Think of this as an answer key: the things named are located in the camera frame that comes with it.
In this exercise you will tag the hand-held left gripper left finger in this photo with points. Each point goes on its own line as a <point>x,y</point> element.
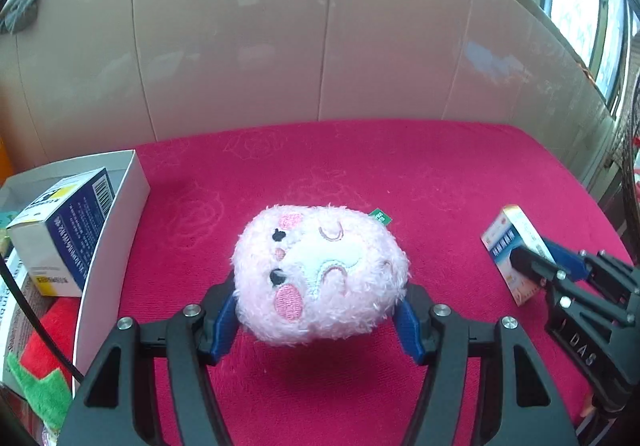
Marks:
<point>222,326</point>

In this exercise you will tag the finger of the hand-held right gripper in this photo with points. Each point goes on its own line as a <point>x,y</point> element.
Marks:
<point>530,266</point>
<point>565,257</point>

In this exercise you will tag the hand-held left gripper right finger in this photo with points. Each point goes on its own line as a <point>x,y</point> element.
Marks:
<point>410,326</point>

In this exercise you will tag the small white medicine box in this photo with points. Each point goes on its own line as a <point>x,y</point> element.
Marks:
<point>505,246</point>

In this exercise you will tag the pink plush toy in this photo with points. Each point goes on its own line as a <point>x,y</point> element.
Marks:
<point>320,276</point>

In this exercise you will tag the white cardboard box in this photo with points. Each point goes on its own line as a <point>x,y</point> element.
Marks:
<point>125,226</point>

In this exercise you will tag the red tablecloth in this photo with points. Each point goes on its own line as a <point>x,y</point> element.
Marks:
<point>450,166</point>

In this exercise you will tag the red green plush toy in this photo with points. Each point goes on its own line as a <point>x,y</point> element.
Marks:
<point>55,331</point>

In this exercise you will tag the blue white medicine box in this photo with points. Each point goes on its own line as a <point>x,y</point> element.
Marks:
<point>65,236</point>

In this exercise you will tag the white red medicine box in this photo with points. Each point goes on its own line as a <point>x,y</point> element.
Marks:
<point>12,306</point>

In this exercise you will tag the orange paper cup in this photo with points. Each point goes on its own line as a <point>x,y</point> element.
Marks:
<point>4,159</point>

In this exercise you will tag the grey cloth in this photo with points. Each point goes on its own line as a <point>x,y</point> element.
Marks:
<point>22,11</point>

